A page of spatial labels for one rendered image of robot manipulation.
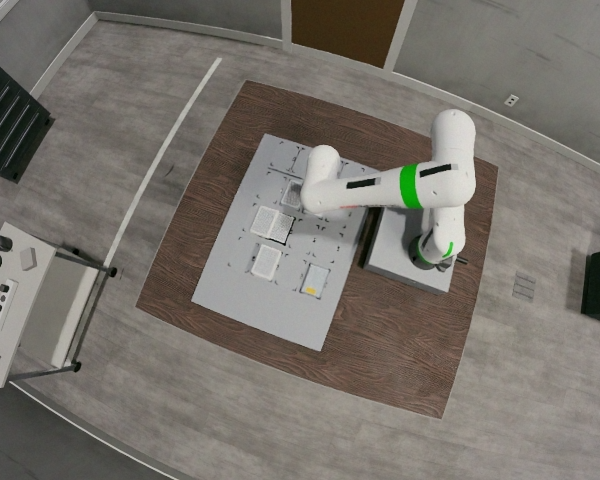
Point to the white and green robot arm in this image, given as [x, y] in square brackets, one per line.
[447, 181]

